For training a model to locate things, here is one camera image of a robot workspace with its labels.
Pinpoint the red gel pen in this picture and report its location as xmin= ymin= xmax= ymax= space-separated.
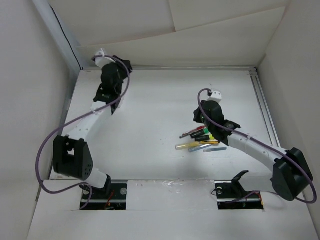
xmin=182 ymin=125 xmax=205 ymax=136

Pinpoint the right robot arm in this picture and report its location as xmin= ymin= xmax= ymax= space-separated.
xmin=193 ymin=98 xmax=318 ymax=204

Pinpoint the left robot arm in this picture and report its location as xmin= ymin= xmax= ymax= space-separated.
xmin=53 ymin=55 xmax=133 ymax=199

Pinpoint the black marker green cap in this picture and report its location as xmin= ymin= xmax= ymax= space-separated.
xmin=190 ymin=127 xmax=210 ymax=139

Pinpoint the black marker yellow cap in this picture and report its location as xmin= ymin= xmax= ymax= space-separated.
xmin=194 ymin=134 xmax=215 ymax=142

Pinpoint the blue clear pen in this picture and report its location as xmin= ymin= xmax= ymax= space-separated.
xmin=203 ymin=146 xmax=227 ymax=153

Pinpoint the light blue pen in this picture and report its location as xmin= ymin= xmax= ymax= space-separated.
xmin=188 ymin=145 xmax=209 ymax=153

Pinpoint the yellow highlighter clear cap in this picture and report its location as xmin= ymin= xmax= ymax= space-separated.
xmin=175 ymin=141 xmax=201 ymax=151

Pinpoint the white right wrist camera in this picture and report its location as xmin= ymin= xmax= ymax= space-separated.
xmin=207 ymin=88 xmax=222 ymax=104

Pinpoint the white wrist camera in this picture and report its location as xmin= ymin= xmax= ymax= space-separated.
xmin=207 ymin=88 xmax=222 ymax=104
xmin=93 ymin=48 xmax=114 ymax=69

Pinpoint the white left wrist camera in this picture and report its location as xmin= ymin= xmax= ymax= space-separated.
xmin=93 ymin=48 xmax=114 ymax=69

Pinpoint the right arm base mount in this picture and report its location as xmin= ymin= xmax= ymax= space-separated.
xmin=211 ymin=170 xmax=264 ymax=210

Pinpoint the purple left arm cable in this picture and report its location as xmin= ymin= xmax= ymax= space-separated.
xmin=35 ymin=54 xmax=131 ymax=210

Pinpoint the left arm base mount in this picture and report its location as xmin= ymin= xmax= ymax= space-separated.
xmin=79 ymin=180 xmax=128 ymax=211

